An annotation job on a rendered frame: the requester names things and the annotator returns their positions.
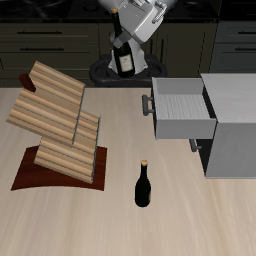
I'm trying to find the flat black base plate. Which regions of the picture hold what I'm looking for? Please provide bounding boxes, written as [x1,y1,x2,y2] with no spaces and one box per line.
[88,53,168,89]

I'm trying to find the grey kitchen cupboard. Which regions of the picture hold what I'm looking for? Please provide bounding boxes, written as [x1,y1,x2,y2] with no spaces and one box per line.
[209,19,256,75]

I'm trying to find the wooden slatted wine rack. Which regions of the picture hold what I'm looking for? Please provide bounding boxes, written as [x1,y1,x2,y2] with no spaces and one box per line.
[6,60,109,192]

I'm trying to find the labelled dark wine bottle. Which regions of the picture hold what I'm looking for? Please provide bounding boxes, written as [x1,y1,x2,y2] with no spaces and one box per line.
[109,7,136,79]

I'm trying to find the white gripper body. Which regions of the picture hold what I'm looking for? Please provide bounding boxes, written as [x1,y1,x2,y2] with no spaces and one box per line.
[119,0,168,44]

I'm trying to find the grey cabinet drawer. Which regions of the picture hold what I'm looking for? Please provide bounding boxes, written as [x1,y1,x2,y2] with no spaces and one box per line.
[141,76,219,141]

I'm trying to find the grey cabinet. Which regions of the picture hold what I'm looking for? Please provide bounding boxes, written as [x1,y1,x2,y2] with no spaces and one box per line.
[199,72,256,180]

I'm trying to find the dark cabinet drawer handle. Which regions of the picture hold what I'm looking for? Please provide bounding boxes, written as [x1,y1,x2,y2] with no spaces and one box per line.
[188,138,203,153]

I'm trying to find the black kitchen countertop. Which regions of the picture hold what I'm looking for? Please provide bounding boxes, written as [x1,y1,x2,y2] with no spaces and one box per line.
[0,0,256,24]

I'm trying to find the dark kitchen cupboards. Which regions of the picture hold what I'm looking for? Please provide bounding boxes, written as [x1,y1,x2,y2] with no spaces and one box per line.
[0,19,218,88]

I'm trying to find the plain dark wine bottle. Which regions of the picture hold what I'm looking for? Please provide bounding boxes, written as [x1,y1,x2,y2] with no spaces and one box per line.
[134,159,152,208]

